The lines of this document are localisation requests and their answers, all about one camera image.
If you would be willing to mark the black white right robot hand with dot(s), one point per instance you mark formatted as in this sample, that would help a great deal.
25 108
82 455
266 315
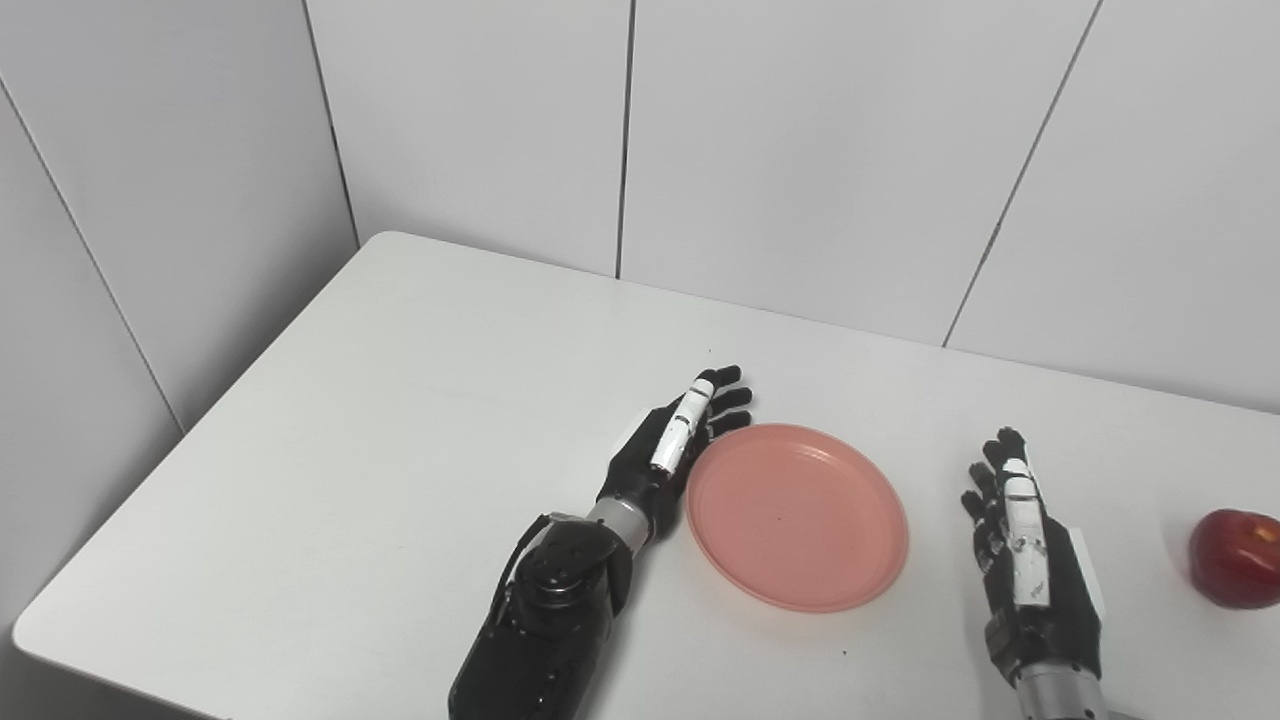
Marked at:
1065 620

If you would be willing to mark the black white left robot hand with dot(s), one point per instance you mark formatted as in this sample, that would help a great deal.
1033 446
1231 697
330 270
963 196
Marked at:
640 470

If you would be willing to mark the pink round plate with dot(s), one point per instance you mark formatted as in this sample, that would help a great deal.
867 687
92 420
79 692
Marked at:
797 520

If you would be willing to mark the red apple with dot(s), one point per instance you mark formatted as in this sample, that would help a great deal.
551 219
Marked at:
1235 560

